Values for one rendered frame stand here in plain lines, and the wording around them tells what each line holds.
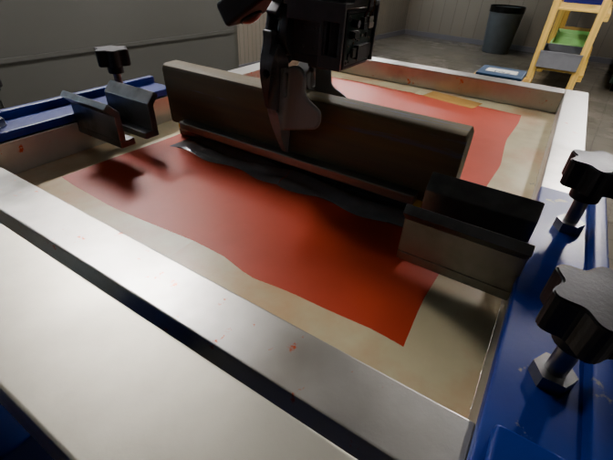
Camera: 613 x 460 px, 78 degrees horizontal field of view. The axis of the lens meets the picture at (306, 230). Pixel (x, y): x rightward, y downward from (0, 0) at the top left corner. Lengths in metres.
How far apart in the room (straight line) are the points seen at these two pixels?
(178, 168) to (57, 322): 0.33
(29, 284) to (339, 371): 0.16
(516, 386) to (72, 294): 0.22
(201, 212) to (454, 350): 0.26
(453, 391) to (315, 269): 0.14
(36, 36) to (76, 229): 3.47
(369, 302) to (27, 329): 0.22
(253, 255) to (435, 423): 0.20
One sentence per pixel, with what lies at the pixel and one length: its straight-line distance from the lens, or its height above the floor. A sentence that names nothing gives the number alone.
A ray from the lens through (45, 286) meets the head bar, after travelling 0.21.
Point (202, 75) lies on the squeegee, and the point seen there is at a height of 1.05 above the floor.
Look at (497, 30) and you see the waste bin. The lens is 7.52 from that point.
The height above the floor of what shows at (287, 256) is 0.95.
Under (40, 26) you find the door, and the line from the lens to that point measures 3.79.
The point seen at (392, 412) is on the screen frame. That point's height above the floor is 0.99.
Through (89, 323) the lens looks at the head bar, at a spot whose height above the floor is 1.04.
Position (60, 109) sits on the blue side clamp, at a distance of 0.58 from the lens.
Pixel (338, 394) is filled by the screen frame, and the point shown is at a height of 0.99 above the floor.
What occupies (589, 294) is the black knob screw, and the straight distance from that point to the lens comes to 0.20.
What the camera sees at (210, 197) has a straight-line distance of 0.42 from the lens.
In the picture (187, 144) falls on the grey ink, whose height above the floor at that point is 0.96.
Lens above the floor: 1.17
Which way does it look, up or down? 36 degrees down
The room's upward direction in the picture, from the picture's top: 3 degrees clockwise
